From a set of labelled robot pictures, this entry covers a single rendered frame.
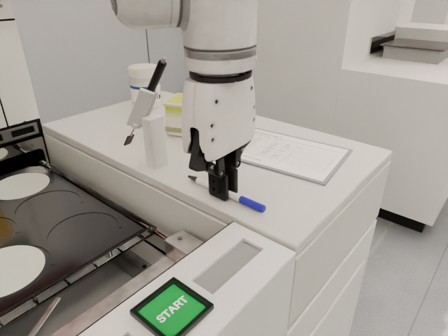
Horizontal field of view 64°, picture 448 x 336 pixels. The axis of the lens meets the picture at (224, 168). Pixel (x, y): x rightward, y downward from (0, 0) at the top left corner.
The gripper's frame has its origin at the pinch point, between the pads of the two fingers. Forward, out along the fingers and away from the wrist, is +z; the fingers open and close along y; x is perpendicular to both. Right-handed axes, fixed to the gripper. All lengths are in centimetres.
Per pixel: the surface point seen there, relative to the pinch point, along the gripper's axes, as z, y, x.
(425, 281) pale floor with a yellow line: 102, -118, 21
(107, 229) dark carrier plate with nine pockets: 8.4, 11.2, -14.1
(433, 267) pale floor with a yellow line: 102, -131, 21
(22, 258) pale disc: 8.0, 22.5, -17.2
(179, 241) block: 7.7, 6.8, -2.5
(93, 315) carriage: 10.1, 20.9, -3.2
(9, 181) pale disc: 8.3, 14.5, -40.7
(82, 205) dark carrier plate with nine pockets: 8.4, 10.0, -23.0
